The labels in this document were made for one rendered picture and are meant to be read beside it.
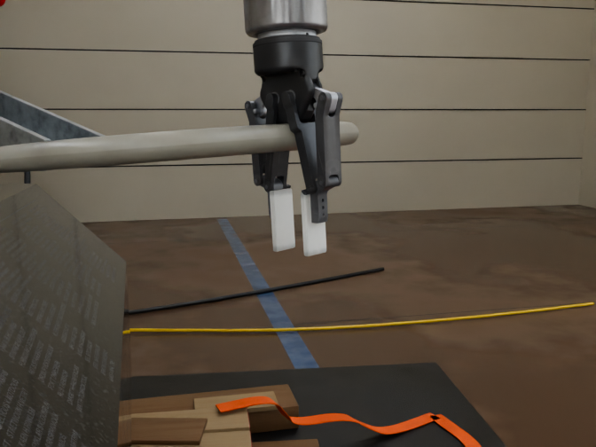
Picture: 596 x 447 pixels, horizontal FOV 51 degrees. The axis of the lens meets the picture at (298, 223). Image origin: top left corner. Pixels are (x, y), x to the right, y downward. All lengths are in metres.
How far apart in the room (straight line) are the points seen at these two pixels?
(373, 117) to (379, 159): 0.41
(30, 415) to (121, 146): 0.28
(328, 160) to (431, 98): 5.67
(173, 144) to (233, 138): 0.06
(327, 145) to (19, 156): 0.32
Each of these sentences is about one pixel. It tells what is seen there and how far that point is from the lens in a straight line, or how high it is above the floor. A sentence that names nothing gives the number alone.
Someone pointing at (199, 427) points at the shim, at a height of 0.22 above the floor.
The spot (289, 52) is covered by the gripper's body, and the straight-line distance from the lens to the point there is 0.66.
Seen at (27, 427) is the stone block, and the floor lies 0.68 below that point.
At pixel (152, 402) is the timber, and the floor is 0.09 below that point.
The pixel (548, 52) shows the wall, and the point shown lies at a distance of 6.93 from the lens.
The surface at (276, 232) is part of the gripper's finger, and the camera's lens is 0.71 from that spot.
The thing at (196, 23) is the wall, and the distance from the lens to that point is 5.80.
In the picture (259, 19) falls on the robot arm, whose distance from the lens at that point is 0.66.
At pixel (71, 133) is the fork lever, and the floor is 0.94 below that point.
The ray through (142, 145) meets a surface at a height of 0.94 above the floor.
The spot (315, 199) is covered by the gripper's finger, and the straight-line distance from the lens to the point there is 0.66.
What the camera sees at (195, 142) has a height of 0.94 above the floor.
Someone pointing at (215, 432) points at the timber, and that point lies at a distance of 1.62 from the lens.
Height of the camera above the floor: 0.97
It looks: 10 degrees down
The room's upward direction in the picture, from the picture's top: straight up
